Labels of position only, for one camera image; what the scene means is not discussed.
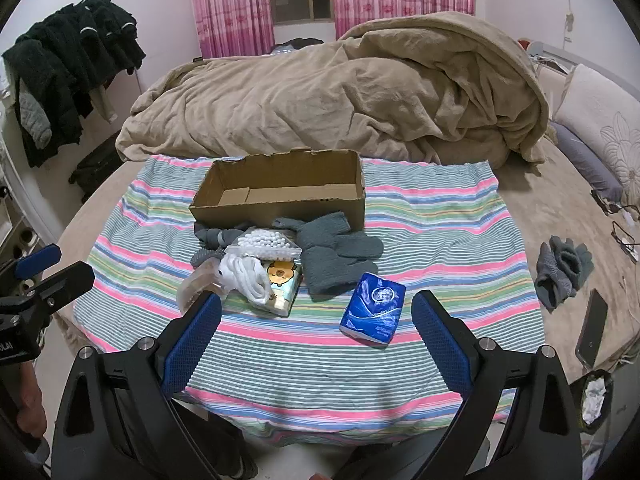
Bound grey knit glove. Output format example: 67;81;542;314
274;211;352;250
299;232;385;295

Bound grey knit garment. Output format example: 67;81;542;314
19;80;54;152

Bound pile of dark clothes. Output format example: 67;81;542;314
2;0;147;168

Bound beige garment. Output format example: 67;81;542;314
89;84;119;124

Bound black smartphone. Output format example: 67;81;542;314
575;289;609;372

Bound grey bed headboard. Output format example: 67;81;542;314
527;39;640;83

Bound white cloth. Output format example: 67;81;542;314
220;252;274;307

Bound striped cloth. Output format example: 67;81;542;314
74;154;543;448

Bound black cable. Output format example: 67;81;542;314
591;187;640;217

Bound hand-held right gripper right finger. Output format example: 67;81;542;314
400;289;583;480

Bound black trash bin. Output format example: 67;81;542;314
570;369;615;434

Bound person's left hand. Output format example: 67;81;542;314
15;370;49;442

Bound white metal rack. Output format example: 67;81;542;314
0;55;50;281

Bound grey pillow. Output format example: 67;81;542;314
550;122;624;202

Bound blue tissue packet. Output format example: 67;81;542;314
340;271;407;346

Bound dark bag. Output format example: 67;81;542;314
270;37;327;57

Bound cartoon print tissue pack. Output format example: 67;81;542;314
250;259;304;318

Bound brown cardboard box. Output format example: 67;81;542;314
189;148;367;232

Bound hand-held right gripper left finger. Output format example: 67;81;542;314
50;291;223;480

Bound eyeglasses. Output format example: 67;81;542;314
611;220;640;255

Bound beige duvet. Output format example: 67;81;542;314
115;10;551;168

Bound grey sock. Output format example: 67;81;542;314
190;221;251;269

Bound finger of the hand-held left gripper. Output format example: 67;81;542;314
0;243;62;292
26;261;96;318

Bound white wall cable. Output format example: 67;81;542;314
562;0;577;45

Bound white floral pillow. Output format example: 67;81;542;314
552;64;640;206

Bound bag of cotton swabs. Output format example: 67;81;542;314
223;227;303;264

